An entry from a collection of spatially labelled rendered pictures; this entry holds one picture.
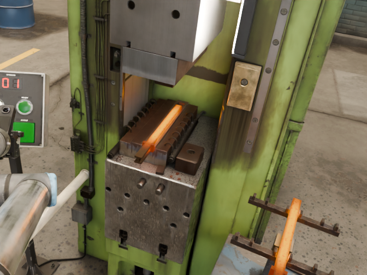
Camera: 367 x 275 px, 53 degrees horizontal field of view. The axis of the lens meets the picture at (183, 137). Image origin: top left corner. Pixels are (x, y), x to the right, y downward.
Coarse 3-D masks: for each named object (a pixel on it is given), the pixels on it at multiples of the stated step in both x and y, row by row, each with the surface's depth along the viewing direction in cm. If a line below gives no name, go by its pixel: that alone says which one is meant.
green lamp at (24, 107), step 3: (21, 102) 135; (24, 102) 135; (27, 102) 135; (18, 105) 135; (21, 105) 135; (24, 105) 135; (27, 105) 135; (30, 105) 136; (21, 108) 135; (24, 108) 135; (27, 108) 135; (30, 108) 136; (21, 111) 135; (24, 111) 135; (27, 111) 136
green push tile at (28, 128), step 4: (16, 124) 135; (20, 124) 135; (24, 124) 135; (28, 124) 136; (32, 124) 136; (16, 128) 135; (20, 128) 135; (24, 128) 135; (28, 128) 136; (32, 128) 136; (24, 132) 135; (28, 132) 136; (32, 132) 136; (24, 136) 136; (28, 136) 136; (32, 136) 136; (20, 140) 135; (24, 140) 136; (28, 140) 136; (32, 140) 136
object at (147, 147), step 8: (176, 112) 163; (168, 120) 156; (160, 128) 150; (152, 136) 144; (160, 136) 147; (144, 144) 138; (152, 144) 138; (144, 152) 134; (152, 152) 140; (136, 160) 133
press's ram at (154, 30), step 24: (120, 0) 115; (144, 0) 113; (168, 0) 111; (192, 0) 108; (216, 0) 127; (240, 0) 122; (120, 24) 119; (144, 24) 117; (168, 24) 114; (192, 24) 112; (216, 24) 138; (144, 48) 121; (168, 48) 118; (192, 48) 116
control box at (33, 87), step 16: (0, 80) 133; (16, 80) 134; (32, 80) 135; (48, 80) 142; (0, 96) 134; (16, 96) 135; (32, 96) 136; (48, 96) 143; (16, 112) 135; (32, 112) 136; (48, 112) 144; (32, 144) 137
